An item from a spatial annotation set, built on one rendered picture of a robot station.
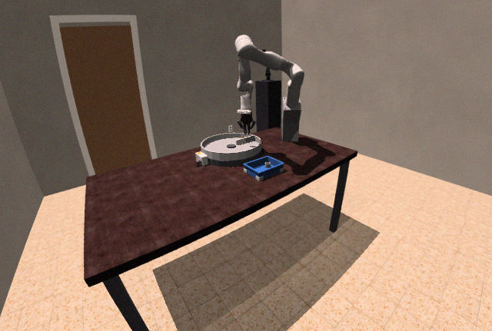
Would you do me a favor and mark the blue open crate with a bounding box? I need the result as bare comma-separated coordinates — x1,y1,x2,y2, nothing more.
243,156,284,180

